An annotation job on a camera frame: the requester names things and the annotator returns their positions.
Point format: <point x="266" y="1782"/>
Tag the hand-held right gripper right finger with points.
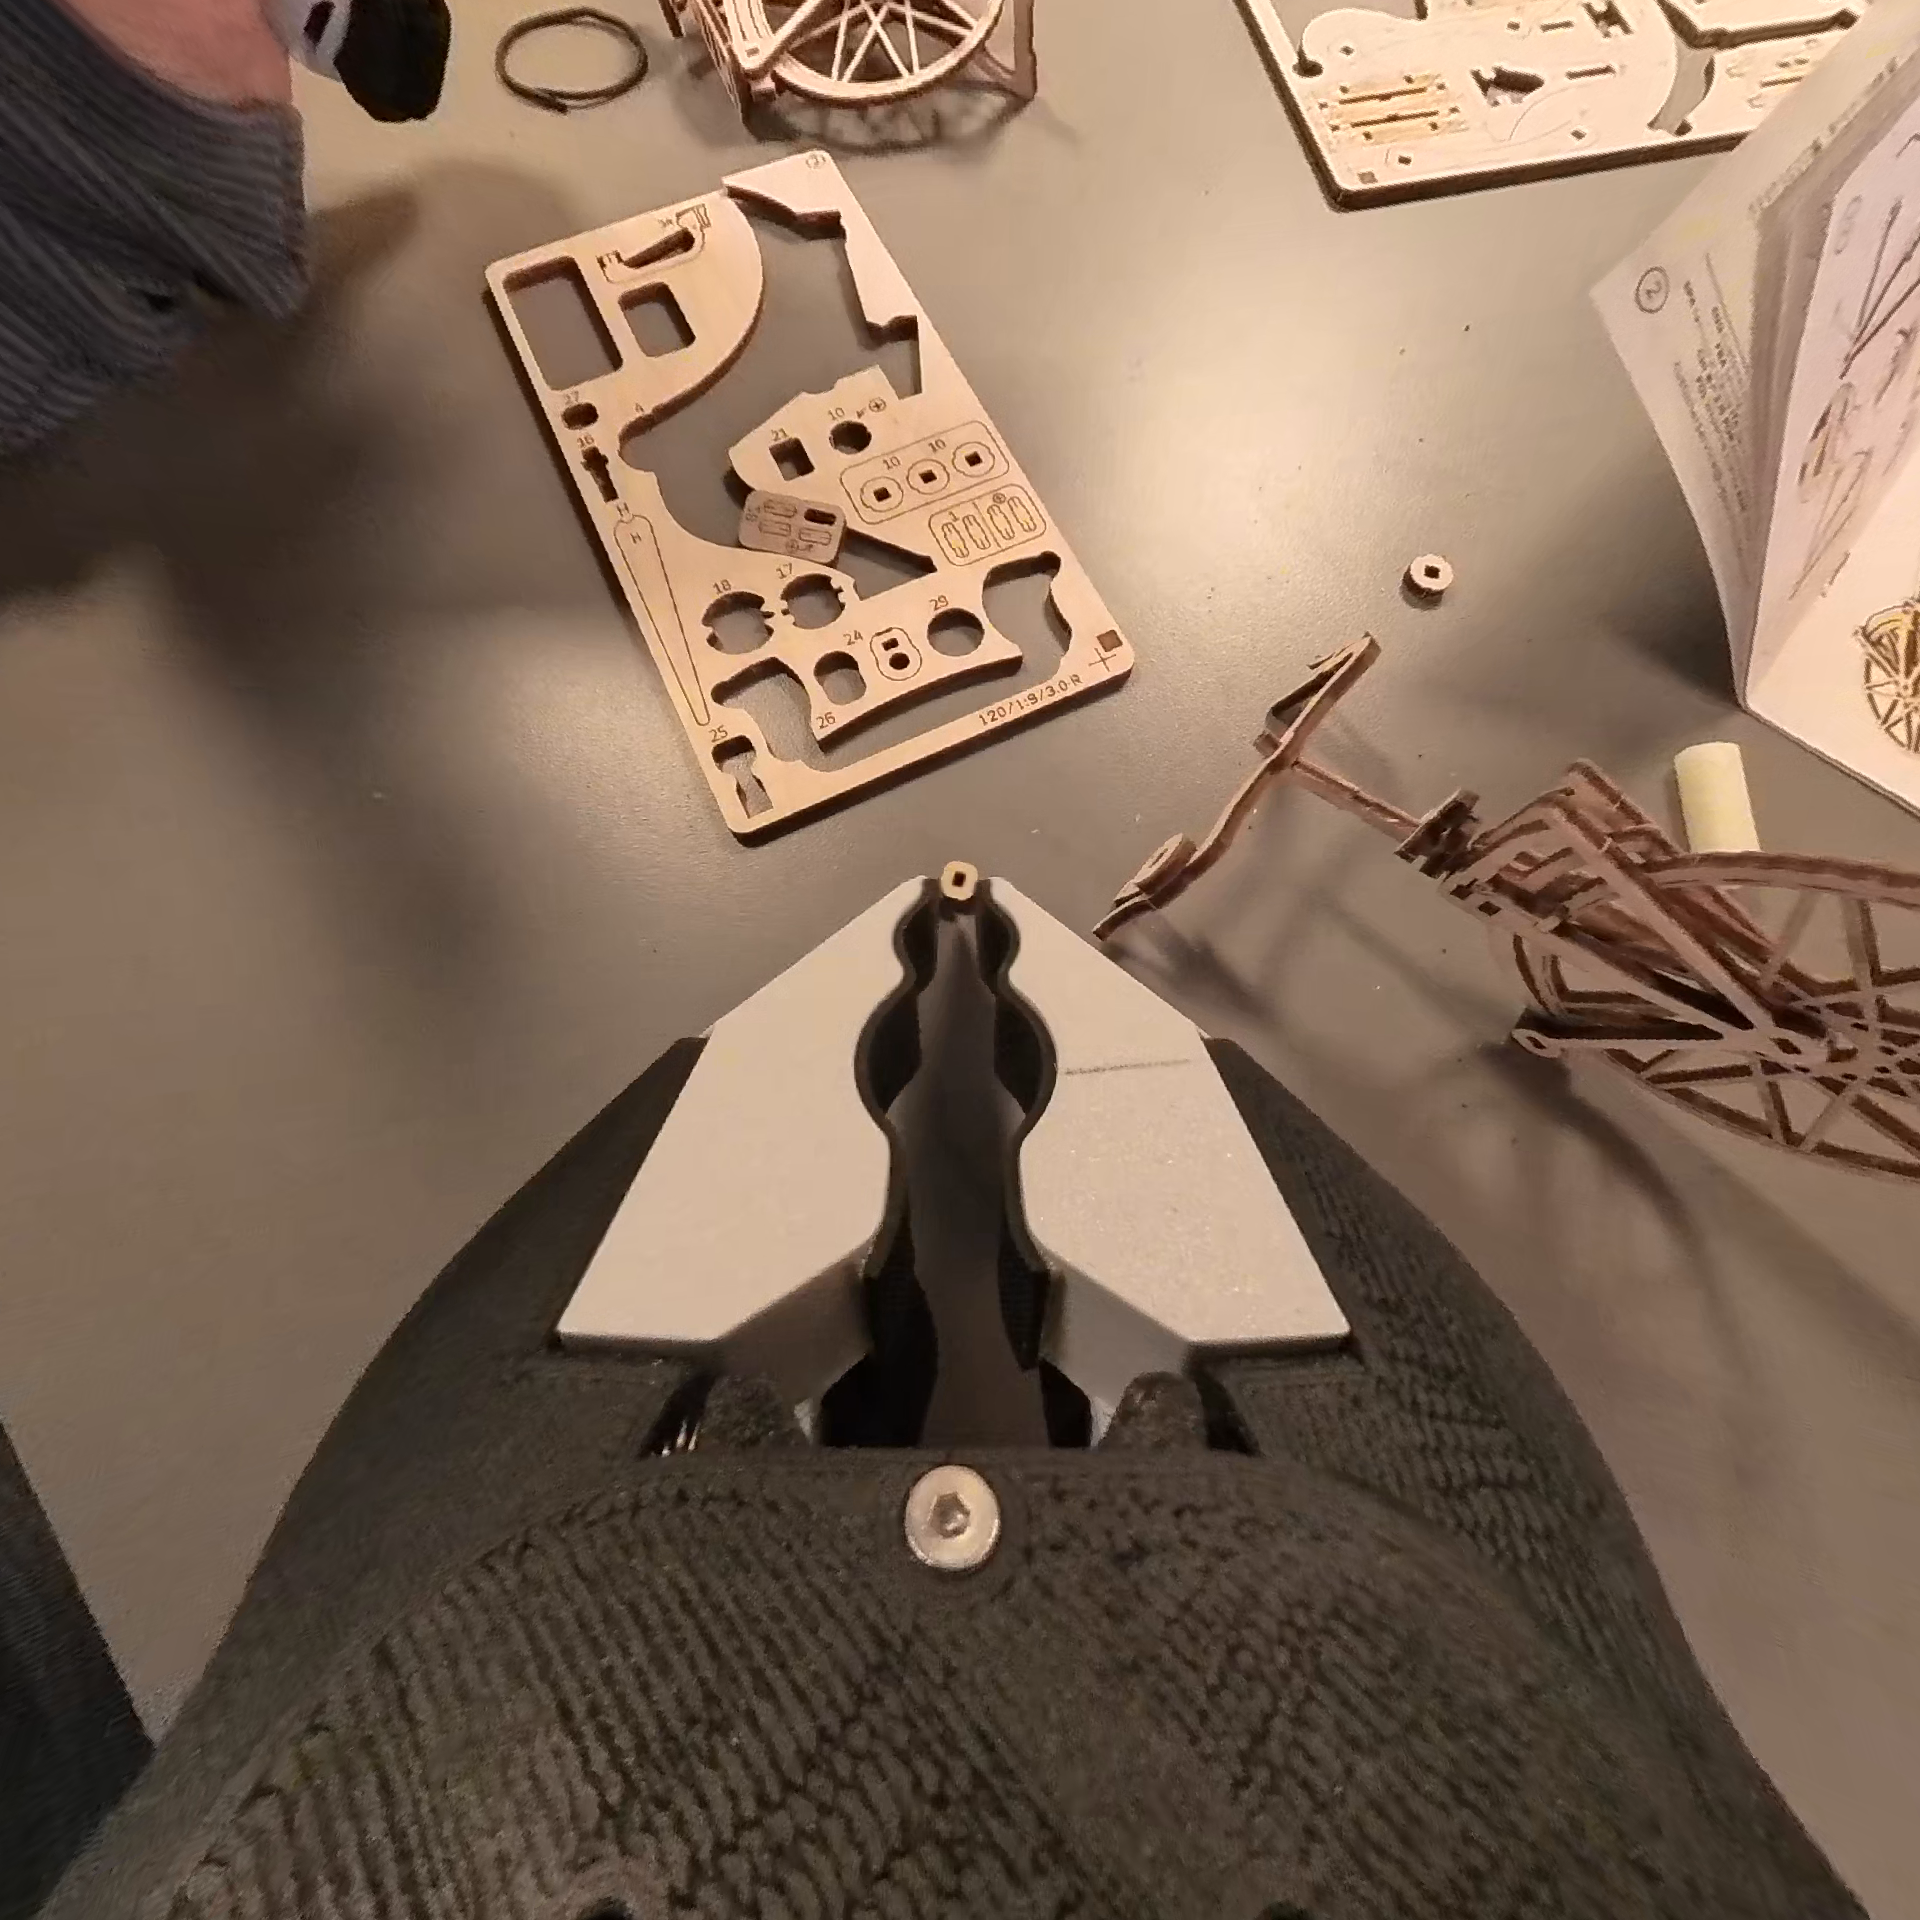
<point x="1170" y="1185"/>

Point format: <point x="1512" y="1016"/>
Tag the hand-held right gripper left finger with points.
<point x="751" y="1185"/>

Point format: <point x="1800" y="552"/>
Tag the small white spacer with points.
<point x="1429" y="579"/>
<point x="955" y="883"/>

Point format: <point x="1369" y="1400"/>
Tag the person's left forearm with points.
<point x="135" y="224"/>

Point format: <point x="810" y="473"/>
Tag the punched-out wooden parts sheet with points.
<point x="960" y="488"/>

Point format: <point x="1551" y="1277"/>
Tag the black rubber band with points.
<point x="517" y="78"/>

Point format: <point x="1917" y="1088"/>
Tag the wooden spoked wheel assembly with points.
<point x="768" y="83"/>

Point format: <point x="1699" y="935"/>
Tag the small loose wooden plate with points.
<point x="792" y="526"/>

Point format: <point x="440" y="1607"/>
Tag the pale wax stick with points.
<point x="1714" y="803"/>

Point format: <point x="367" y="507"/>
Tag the white instruction booklet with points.
<point x="1695" y="451"/>

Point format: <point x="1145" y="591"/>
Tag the white cutout plate at left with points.
<point x="1499" y="129"/>

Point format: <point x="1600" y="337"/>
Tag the wooden bicycle model frame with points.
<point x="1477" y="862"/>

